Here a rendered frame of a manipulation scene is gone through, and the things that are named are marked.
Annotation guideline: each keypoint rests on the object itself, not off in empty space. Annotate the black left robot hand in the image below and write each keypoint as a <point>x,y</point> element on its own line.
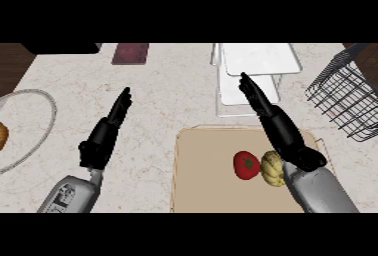
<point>103,140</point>

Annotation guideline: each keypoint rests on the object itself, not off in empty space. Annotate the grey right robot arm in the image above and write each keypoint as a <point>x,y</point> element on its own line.
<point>318,190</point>

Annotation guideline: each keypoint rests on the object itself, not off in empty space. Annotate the brown bread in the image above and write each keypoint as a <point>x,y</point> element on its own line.
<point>2,136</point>

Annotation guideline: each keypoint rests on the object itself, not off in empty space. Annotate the white round plate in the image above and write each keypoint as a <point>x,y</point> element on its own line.
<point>42,133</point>

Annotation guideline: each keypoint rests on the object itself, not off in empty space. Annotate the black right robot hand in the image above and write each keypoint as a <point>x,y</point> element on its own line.
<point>283,133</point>

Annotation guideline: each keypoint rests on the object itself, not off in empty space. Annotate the beige tray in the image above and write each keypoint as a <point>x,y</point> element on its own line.
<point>237,173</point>

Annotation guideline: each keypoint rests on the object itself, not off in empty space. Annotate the dark red block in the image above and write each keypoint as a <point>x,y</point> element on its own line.
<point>131,53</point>

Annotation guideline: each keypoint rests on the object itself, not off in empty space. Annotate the red tomato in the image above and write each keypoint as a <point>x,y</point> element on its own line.
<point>246,165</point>

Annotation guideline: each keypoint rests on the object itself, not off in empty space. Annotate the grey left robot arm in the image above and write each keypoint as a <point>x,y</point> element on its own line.
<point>75,193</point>

